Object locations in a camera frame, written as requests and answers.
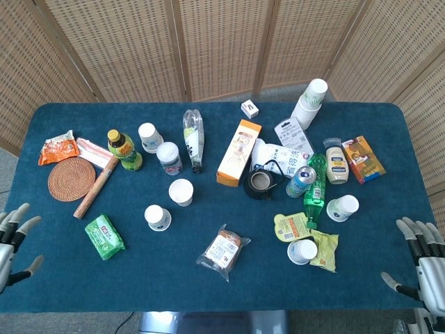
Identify grey blister pack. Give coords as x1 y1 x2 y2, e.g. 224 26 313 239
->
273 116 312 154

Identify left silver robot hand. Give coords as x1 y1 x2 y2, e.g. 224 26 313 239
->
0 202 45 295

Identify orange snack bag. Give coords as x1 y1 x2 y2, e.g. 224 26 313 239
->
38 129 81 166

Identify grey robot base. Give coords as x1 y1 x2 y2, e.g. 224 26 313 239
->
138 309 290 334

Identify round woven rattan coaster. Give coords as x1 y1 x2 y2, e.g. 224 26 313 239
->
47 157 97 202

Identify light blue drink can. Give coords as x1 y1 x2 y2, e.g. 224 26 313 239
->
285 166 318 199

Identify blue felt table cover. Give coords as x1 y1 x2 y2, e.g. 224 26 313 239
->
0 101 435 313

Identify clear bottle black cap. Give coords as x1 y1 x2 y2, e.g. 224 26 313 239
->
182 109 206 175

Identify wooden rolling pin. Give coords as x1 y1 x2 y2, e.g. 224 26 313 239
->
72 154 120 220

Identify cream mayonnaise squeeze bottle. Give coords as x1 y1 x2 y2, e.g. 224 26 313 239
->
322 137 350 185

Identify white lidded snack canister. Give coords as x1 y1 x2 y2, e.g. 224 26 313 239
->
155 141 184 177

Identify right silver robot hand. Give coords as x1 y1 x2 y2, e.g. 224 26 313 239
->
380 216 445 316

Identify bamboo folding screen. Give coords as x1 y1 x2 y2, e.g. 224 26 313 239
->
0 0 445 223

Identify bread in clear bag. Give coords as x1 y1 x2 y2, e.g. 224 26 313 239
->
195 223 252 283

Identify black cast iron teapot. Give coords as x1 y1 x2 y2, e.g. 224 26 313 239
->
243 159 280 202

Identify black cable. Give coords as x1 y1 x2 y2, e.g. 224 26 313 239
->
113 310 135 334

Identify small white box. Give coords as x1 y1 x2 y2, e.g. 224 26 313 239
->
240 98 260 120

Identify green tea bottle yellow cap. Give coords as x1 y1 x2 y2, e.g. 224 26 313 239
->
106 129 144 172

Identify blue flower paper cup stack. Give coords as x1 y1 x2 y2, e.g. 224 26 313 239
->
137 122 165 154

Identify white paper cup blue flower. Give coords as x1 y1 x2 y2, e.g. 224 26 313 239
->
286 239 318 266

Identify red white striped packet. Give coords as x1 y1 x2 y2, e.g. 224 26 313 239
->
75 137 115 170

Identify yellow green crumpled wrapper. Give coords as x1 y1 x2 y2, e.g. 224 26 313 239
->
309 229 340 273

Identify white paper cup green print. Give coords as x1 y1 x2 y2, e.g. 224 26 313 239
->
325 194 360 223

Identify white paper cup blue print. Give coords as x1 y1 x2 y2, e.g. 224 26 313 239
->
168 178 195 207

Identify green tissue pack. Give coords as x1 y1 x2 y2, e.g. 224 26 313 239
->
83 213 127 262

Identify yellow green spout pouch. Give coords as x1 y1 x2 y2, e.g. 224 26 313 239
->
273 212 309 242

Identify tall green leaf cup stack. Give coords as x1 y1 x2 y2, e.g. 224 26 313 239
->
290 78 329 131

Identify white paper cup leaf print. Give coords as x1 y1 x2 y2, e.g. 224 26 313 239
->
144 204 172 232

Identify green plastic soda bottle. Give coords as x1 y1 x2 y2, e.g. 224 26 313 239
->
302 153 328 230

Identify red orange cartoon box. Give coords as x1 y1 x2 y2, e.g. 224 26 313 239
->
341 135 387 185

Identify orange white carton box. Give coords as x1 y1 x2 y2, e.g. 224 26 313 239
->
216 118 263 188

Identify white pouch blue characters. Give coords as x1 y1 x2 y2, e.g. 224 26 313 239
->
250 138 314 180

